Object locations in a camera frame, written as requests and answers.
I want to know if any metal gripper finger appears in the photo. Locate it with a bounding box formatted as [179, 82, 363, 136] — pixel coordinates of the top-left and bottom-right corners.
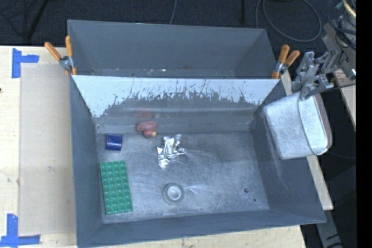
[299, 72, 335, 100]
[291, 51, 318, 93]

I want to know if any grey metal pan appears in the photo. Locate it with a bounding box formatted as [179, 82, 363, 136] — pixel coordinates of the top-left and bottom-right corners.
[262, 92, 333, 161]

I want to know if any grey metal bin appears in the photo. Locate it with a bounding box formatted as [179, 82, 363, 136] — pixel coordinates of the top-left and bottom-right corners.
[66, 19, 328, 248]

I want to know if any crumpled silver foil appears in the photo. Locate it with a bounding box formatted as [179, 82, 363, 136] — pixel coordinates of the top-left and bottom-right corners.
[156, 133, 187, 171]

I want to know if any red-brown toy food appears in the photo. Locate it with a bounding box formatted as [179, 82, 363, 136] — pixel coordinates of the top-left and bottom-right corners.
[135, 120, 159, 133]

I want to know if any clear round glass lid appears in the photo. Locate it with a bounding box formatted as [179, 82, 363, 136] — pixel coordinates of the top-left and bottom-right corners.
[162, 182, 185, 205]

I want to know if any small blue cup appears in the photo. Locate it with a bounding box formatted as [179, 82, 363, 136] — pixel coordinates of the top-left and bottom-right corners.
[105, 133, 123, 152]

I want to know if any green studded flat block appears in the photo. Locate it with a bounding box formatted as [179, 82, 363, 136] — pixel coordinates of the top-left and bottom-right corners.
[99, 160, 134, 215]

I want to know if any pale wood board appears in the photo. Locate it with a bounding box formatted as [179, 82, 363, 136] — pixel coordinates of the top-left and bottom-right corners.
[18, 63, 77, 236]

